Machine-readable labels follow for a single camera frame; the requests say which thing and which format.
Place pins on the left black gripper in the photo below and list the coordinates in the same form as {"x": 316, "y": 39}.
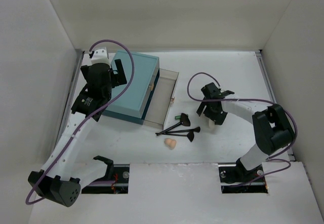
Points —
{"x": 114, "y": 75}

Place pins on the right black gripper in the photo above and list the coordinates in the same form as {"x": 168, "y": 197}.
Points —
{"x": 218, "y": 118}

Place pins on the white round powder puff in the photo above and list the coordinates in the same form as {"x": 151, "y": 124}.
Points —
{"x": 211, "y": 124}

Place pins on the black kabuki brush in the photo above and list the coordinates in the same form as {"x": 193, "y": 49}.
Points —
{"x": 183, "y": 121}

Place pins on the black fan brush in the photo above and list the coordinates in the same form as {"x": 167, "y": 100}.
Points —
{"x": 189, "y": 135}

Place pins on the teal makeup organizer box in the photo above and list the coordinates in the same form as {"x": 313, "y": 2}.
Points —
{"x": 133, "y": 105}

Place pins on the peach makeup sponge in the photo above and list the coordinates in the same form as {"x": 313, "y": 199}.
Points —
{"x": 170, "y": 143}

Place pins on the clear acrylic drawer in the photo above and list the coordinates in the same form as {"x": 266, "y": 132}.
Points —
{"x": 161, "y": 100}

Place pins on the thin black makeup brush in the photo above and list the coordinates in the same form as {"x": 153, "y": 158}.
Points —
{"x": 197, "y": 130}

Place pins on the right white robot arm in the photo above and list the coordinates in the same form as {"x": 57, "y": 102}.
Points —
{"x": 272, "y": 128}

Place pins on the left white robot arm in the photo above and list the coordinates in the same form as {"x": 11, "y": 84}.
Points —
{"x": 57, "y": 181}

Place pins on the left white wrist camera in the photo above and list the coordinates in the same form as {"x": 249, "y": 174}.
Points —
{"x": 99, "y": 55}

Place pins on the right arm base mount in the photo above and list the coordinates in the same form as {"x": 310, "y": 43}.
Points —
{"x": 233, "y": 182}

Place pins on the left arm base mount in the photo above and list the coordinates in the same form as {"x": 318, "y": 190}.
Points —
{"x": 115, "y": 180}

